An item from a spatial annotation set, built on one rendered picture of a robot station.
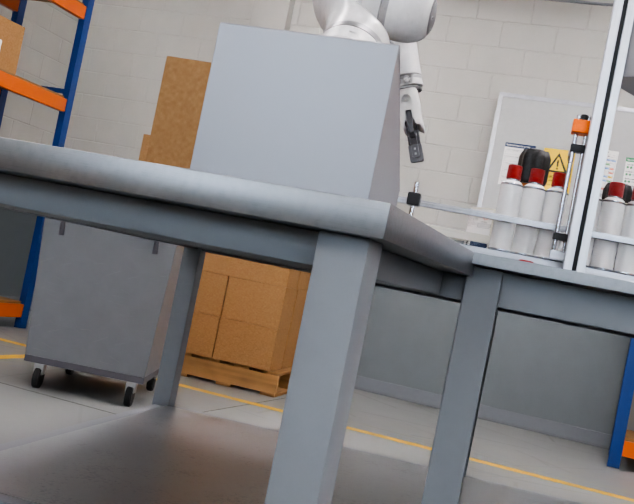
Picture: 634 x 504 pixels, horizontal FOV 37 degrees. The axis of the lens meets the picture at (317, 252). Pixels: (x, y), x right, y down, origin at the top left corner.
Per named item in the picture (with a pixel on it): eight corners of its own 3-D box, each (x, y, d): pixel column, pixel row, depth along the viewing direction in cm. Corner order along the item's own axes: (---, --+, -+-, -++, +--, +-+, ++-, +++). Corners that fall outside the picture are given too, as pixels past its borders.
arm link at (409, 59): (397, 72, 218) (428, 73, 223) (388, 18, 219) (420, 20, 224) (377, 83, 225) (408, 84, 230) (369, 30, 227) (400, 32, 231)
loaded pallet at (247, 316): (306, 387, 626) (347, 184, 630) (273, 397, 545) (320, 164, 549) (142, 350, 653) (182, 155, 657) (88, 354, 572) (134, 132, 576)
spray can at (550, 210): (554, 263, 218) (571, 177, 218) (556, 261, 213) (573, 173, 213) (532, 258, 219) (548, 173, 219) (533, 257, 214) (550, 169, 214)
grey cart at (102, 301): (55, 368, 491) (93, 189, 494) (173, 391, 491) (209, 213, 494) (-1, 388, 402) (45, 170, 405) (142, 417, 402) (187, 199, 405)
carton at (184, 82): (306, 223, 206) (330, 104, 207) (280, 211, 183) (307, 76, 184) (180, 199, 213) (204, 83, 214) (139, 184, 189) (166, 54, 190)
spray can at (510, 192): (509, 254, 220) (526, 169, 220) (511, 253, 214) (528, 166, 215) (487, 250, 220) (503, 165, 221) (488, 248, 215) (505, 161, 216)
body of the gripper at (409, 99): (419, 78, 218) (426, 125, 217) (422, 89, 228) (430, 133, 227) (387, 85, 220) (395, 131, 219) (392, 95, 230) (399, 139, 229)
